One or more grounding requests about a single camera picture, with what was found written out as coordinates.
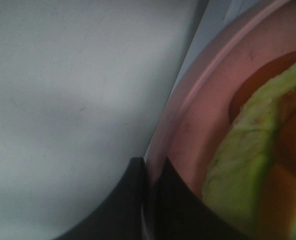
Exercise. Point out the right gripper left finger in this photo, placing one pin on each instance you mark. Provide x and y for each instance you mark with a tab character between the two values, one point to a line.
119	216

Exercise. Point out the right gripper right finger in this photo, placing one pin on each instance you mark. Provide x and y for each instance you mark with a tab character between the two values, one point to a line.
181	215

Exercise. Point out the toy sandwich with lettuce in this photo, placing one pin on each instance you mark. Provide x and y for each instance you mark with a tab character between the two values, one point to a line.
235	175

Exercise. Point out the pink round plate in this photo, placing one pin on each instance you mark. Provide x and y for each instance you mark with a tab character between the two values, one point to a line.
195	117

